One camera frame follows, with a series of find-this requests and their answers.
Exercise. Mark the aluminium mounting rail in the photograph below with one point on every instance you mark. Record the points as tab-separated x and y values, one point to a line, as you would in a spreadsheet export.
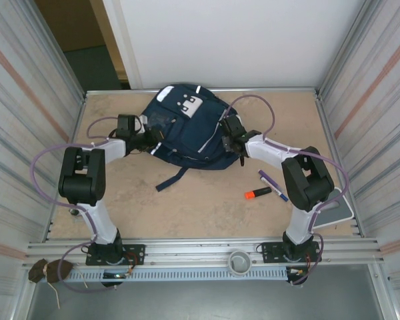
200	248

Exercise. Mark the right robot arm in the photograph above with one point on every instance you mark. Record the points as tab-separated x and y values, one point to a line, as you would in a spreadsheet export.
306	183

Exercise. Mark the brown cloth bundle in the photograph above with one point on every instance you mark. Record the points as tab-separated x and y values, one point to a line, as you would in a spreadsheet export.
58	269

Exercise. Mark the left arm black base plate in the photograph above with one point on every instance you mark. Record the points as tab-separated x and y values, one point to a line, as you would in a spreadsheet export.
136	254

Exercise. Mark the purple marker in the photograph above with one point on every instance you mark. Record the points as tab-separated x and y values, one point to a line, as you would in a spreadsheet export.
266	177

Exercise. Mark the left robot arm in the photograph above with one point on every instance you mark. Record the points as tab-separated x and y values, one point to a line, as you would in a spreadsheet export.
83	176

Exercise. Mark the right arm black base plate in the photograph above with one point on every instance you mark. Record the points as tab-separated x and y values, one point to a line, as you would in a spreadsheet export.
271	248

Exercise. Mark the white grey scale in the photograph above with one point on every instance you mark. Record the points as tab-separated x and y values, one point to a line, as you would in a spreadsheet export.
340	210

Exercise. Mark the white blue pen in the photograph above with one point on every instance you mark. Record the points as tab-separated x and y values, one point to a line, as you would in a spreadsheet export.
280	194

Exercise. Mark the orange black highlighter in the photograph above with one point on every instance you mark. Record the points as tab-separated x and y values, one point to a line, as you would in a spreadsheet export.
261	192

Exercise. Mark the black controller board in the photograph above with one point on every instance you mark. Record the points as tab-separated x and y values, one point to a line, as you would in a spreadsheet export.
296	273
115	276

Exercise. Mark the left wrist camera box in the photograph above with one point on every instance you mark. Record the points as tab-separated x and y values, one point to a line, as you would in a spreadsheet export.
143	120

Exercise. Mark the navy blue backpack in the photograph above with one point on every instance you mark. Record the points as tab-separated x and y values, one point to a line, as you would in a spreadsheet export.
190	133

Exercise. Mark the aluminium table edge bar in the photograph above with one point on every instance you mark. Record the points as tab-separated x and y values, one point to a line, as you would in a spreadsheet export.
113	91

